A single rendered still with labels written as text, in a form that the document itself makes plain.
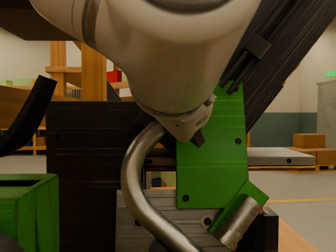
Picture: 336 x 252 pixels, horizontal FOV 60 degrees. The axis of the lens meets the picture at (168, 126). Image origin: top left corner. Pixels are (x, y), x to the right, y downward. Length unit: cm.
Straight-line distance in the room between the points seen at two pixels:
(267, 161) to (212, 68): 46
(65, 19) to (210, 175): 33
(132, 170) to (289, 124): 1041
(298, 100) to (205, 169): 1051
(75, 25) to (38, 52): 980
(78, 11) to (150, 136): 26
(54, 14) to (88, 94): 105
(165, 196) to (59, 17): 33
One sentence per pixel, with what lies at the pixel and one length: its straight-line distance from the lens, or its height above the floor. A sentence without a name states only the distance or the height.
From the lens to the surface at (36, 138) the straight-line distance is 934.
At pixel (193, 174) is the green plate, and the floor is 112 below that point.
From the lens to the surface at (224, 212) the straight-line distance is 47.
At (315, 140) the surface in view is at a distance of 728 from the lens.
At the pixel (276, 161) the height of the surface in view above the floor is 112.
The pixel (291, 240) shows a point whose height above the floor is 90.
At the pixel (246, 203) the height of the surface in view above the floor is 109.
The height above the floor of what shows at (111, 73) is 178.
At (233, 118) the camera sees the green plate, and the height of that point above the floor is 121.
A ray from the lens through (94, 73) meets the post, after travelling 127.
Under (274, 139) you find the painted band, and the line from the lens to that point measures 1056.
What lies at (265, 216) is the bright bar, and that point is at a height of 101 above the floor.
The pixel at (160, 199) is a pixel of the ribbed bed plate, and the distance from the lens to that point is 48.
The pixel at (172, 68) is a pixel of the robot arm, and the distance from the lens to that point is 17.
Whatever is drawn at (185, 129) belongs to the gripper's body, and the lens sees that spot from 31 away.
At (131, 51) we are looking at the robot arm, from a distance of 17.
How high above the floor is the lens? 122
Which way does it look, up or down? 2 degrees down
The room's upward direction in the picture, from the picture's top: straight up
